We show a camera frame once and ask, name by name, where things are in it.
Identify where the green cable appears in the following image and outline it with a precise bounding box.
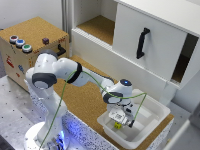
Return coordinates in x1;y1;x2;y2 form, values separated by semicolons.
39;69;148;150

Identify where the white plastic box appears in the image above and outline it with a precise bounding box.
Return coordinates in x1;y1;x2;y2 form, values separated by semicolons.
96;88;172;150

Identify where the wooden drawer box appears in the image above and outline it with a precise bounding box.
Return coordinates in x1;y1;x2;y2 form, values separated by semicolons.
0;16;71;92

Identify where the white cabinet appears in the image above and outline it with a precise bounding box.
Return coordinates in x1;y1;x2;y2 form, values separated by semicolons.
70;0;200;108

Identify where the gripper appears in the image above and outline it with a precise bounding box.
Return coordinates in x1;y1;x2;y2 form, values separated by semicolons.
108;107;136;128

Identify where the red button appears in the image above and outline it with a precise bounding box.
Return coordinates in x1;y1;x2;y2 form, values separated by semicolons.
9;34;19;45

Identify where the black door handle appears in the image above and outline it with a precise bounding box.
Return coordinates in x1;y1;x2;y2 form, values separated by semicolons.
135;27;151;60

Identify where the blue button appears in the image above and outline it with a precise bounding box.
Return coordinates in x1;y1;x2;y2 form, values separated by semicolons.
15;38;26;49

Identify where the yellow block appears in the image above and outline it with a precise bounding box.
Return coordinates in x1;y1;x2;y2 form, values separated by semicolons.
114;122;122;130

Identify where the purple block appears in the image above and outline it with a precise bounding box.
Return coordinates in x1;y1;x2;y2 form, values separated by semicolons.
41;37;50;45

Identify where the green button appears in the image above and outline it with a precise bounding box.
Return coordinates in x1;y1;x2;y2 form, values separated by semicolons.
21;43;33;54

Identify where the black drawer handle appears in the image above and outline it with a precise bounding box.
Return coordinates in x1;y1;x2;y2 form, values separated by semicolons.
56;43;67;57

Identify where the white sliding door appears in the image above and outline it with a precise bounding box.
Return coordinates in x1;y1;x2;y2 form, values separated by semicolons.
111;2;197;82

